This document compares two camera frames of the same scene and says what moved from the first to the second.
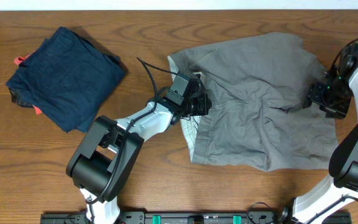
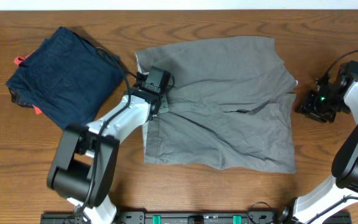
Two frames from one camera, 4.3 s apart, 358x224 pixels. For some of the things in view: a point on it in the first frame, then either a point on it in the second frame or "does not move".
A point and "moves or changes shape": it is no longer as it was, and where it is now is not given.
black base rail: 80,217 does not move
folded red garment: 18,61 does not move
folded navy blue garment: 67,77 does not move
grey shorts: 258,117 moves or changes shape
